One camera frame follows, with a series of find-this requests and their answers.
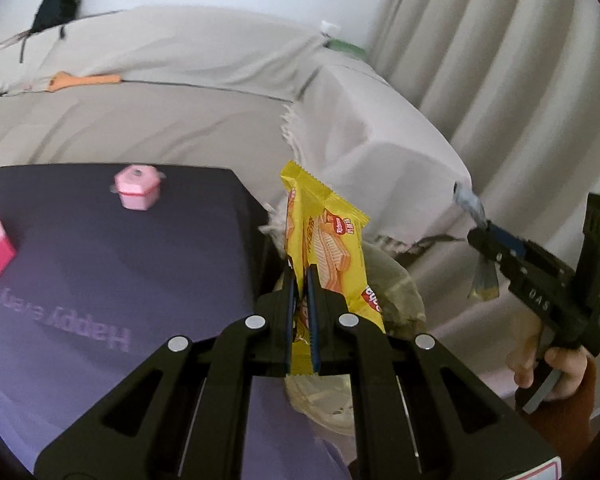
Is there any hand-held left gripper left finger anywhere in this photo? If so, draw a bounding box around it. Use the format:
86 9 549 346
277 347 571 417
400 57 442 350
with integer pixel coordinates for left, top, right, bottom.
34 259 301 480

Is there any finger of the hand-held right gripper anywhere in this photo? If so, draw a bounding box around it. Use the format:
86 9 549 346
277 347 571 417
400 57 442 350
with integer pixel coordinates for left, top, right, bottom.
466 228 517 274
485 221 529 257

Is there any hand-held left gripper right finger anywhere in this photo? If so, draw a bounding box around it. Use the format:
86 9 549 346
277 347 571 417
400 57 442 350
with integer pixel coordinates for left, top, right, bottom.
305 265 564 480

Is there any silver clear wrapper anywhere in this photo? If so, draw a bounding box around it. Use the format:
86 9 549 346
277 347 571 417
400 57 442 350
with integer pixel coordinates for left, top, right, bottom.
451 182 503 302

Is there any yellow wafer packet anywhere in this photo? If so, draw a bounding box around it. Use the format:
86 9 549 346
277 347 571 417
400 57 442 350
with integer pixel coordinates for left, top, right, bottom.
279 160 387 376

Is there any trash bin with yellow bag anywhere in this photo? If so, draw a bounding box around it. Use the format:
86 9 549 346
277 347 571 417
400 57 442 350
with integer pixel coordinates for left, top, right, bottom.
280 245 428 438

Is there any person's right forearm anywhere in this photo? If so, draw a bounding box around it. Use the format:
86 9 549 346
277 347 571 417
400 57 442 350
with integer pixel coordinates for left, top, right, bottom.
535 355 600 480

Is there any person's right hand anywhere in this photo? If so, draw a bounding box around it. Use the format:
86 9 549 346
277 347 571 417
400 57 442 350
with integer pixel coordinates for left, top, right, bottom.
511 330 588 402

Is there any white fringed blanket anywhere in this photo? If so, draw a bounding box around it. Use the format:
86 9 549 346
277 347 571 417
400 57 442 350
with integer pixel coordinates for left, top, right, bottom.
265 57 473 261

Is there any grey curtain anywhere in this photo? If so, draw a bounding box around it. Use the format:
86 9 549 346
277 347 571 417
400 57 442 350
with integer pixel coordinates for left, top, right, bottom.
367 0 600 411

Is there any pink hexagonal box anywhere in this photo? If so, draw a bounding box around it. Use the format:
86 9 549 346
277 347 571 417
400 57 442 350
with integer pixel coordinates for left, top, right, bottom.
111 164 167 211

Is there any grey covered sofa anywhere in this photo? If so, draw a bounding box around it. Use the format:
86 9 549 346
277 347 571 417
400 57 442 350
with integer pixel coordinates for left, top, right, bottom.
0 5 473 271

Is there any green cloth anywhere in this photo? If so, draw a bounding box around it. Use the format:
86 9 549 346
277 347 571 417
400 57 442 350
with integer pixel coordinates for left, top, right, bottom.
327 39 368 56

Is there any wooden back scratcher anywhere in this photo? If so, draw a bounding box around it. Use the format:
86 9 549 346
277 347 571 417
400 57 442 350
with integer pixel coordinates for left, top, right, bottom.
47 72 122 93

